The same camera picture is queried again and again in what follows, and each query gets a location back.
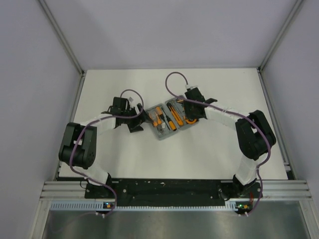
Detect orange tape measure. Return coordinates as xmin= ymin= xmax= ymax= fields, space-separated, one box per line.
xmin=185 ymin=117 xmax=198 ymax=124

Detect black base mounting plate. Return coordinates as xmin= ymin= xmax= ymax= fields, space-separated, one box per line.
xmin=84 ymin=178 xmax=261 ymax=207

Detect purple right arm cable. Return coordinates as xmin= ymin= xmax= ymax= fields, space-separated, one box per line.
xmin=164 ymin=72 xmax=272 ymax=217

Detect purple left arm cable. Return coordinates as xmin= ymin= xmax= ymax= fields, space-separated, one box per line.
xmin=69 ymin=89 xmax=145 ymax=218

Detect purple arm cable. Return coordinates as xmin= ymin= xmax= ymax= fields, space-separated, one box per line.
xmin=69 ymin=89 xmax=145 ymax=218
xmin=164 ymin=72 xmax=272 ymax=217

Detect white slotted cable duct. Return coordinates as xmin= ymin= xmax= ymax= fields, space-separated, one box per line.
xmin=50 ymin=201 xmax=249 ymax=212

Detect orange black screwdriver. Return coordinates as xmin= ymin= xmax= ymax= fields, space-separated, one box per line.
xmin=163 ymin=111 xmax=177 ymax=131
xmin=156 ymin=107 xmax=165 ymax=122

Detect orange utility knife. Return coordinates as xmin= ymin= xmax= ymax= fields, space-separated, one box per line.
xmin=167 ymin=103 xmax=184 ymax=126

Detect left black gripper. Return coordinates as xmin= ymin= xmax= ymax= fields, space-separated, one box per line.
xmin=121 ymin=104 xmax=153 ymax=132

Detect grey plastic tool case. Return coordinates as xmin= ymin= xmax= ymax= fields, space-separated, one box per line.
xmin=146 ymin=98 xmax=199 ymax=140

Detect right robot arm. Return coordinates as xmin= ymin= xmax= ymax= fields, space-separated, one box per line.
xmin=183 ymin=87 xmax=276 ymax=197

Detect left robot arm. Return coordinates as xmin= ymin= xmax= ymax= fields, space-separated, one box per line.
xmin=58 ymin=97 xmax=151 ymax=198

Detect orange pliers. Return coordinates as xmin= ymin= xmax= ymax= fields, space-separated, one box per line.
xmin=149 ymin=110 xmax=165 ymax=134

